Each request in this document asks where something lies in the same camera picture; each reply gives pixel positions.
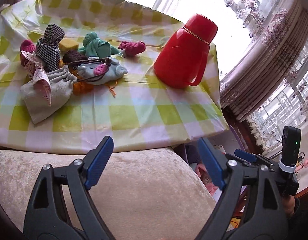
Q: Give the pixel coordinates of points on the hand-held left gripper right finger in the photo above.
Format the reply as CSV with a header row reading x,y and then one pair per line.
x,y
210,162

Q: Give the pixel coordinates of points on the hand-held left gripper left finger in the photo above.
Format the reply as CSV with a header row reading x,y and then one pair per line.
x,y
98,162

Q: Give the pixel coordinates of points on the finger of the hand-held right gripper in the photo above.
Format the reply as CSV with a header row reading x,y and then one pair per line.
x,y
245,155

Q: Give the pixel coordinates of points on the purple storage box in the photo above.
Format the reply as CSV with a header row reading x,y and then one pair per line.
x,y
234,140

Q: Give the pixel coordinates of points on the orange cloth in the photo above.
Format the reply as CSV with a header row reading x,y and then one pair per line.
x,y
81,87

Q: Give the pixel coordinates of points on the white red floral cloth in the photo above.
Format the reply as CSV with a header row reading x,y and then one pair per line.
x,y
42,85

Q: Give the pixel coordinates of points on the green cloth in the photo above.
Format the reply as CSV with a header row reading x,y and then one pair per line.
x,y
93,46

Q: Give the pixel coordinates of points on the houndstooth cloth pouch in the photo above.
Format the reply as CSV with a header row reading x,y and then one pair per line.
x,y
47,52

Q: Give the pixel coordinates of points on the person's right hand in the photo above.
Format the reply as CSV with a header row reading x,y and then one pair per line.
x,y
289,205

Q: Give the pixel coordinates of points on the small pink fan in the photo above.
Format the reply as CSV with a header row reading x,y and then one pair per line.
x,y
303,166

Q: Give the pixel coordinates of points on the dark wooden table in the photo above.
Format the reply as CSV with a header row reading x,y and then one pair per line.
x,y
237,127

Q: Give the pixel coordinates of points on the green checkered tablecloth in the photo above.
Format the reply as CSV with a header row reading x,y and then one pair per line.
x,y
134,110

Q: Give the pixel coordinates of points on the mauve patterned curtain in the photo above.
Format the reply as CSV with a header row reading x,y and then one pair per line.
x,y
264,80

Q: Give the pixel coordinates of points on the grey mouse plush pouch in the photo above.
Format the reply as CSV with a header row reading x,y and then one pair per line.
x,y
93,71

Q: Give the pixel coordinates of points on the red thermos jug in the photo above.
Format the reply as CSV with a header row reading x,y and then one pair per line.
x,y
179,60

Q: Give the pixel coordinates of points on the brown knit item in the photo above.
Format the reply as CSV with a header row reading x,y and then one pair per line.
x,y
73,55

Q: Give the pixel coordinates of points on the pink knit socks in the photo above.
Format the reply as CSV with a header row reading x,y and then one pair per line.
x,y
132,48

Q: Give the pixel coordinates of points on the yellow sponge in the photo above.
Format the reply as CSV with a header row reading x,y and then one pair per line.
x,y
68,45

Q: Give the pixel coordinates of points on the pink knit hat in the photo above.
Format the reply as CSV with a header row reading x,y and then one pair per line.
x,y
27,47

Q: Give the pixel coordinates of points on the white window frame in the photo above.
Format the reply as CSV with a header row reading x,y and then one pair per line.
x,y
289,100

